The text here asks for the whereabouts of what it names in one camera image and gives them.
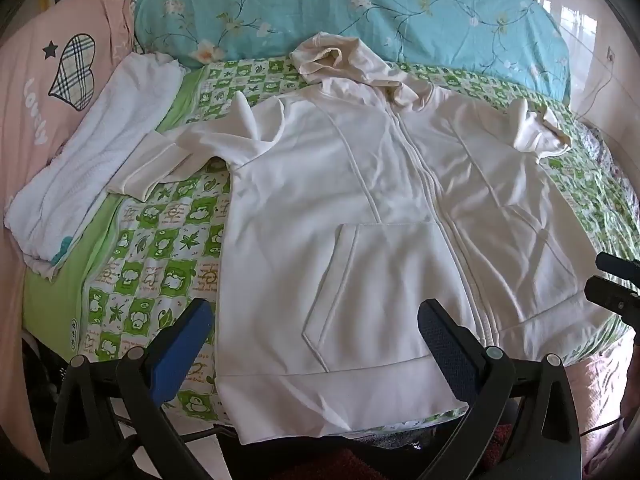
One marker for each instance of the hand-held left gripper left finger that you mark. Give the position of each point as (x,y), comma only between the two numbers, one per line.
(182,340)

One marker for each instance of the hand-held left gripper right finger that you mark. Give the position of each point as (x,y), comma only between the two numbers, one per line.
(445,345)

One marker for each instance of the blue floral pillow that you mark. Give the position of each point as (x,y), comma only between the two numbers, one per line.
(310,5)

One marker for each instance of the white folded towel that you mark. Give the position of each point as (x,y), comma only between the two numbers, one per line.
(100,160)

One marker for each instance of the green patterned bed sheet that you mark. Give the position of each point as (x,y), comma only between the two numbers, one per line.
(165,255)

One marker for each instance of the pink bed skirt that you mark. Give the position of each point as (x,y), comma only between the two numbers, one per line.
(597,390)

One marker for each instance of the dark red floor mat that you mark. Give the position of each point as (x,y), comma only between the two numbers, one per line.
(350,465)

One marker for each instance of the pink garment with plaid heart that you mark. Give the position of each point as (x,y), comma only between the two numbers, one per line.
(30,125)

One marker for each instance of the white zip hoodie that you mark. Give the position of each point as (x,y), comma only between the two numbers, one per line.
(350,200)

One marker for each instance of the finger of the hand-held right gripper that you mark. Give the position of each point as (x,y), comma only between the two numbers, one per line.
(617,263)
(615,297)

